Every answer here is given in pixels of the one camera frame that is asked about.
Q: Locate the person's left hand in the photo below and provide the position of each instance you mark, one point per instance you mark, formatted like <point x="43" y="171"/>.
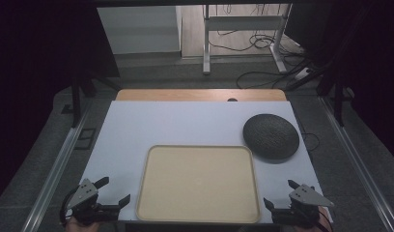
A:
<point x="80" y="228"/>

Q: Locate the white board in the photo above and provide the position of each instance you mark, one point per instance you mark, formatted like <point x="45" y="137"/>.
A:
<point x="172" y="125"/>

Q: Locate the black metal stand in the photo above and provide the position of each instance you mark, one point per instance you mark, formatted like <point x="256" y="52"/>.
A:
<point x="338" y="103"/>
<point x="76" y="103"/>

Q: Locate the dark curtain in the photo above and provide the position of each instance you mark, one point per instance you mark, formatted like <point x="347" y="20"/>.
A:
<point x="40" y="64"/>
<point x="372" y="64"/>

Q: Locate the beige rectangular tray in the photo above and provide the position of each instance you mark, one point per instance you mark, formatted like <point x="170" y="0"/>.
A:
<point x="198" y="183"/>

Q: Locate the white cabinet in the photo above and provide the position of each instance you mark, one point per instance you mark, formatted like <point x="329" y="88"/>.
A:
<point x="137" y="29"/>

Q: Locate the white desk frame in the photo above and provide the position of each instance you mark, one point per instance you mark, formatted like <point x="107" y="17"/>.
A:
<point x="243" y="23"/>

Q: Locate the black floor plate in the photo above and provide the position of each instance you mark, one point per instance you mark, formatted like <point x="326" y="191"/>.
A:
<point x="85" y="138"/>

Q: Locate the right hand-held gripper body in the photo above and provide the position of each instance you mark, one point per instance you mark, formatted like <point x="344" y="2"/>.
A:
<point x="306" y="196"/>

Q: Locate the white power strip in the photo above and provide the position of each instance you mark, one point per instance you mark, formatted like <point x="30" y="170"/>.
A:
<point x="303" y="74"/>

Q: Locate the black table grommet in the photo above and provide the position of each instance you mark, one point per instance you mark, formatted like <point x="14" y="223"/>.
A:
<point x="232" y="100"/>

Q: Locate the wooden table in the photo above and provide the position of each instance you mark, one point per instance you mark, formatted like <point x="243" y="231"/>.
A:
<point x="185" y="95"/>

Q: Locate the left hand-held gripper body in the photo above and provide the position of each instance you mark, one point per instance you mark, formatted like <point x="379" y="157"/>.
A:
<point x="84" y="195"/>

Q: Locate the aluminium rail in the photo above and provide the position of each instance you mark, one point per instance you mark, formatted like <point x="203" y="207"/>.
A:
<point x="362" y="167"/>
<point x="56" y="174"/>

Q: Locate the dark grey round woven plate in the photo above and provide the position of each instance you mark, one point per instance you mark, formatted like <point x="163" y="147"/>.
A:
<point x="270" y="137"/>

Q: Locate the person's right hand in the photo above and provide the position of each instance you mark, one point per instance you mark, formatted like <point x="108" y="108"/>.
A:
<point x="323" y="222"/>

